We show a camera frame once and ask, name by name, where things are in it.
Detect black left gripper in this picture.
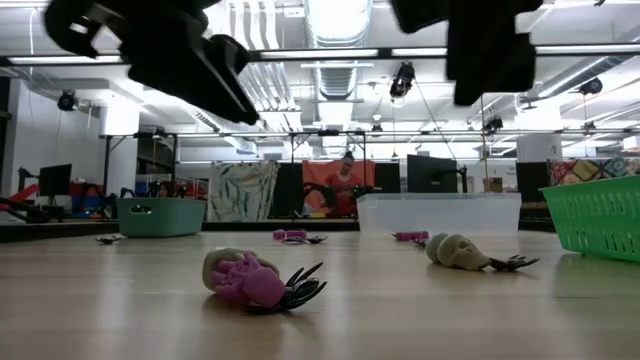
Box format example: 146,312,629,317
99,0,260,126

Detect cream plastic skull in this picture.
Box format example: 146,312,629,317
201,246,281,294
425,232,451,265
439,234,492,273

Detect thin vertical pole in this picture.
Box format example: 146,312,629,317
477,102,490,194

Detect black overhead rig beam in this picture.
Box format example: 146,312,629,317
0,45,640,68

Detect leaf print curtain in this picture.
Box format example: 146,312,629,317
206,160,280,223

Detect black backdrop panel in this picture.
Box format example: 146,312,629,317
272,162,305,220
374,162,402,194

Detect teal plastic bin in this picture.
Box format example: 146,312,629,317
116,197,207,238

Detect orange backdrop cloth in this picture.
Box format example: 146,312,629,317
301,159,377,219

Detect colourful patchwork quilt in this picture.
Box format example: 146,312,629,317
547,157,640,187

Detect clear plastic bin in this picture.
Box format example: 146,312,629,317
356,192,523,236

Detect blue background object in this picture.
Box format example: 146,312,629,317
69,196,106,220

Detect person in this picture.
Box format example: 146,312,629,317
319,150,369,218

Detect green plastic basket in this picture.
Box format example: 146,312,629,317
538,174,640,264

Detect red background object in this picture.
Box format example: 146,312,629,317
0,183,37,214

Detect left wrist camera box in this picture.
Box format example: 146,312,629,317
208,33,251,77

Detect silver ceiling air duct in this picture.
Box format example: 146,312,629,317
303,0,375,104
537,54,640,100

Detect black overhead camera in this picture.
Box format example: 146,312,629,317
389,60,417,100

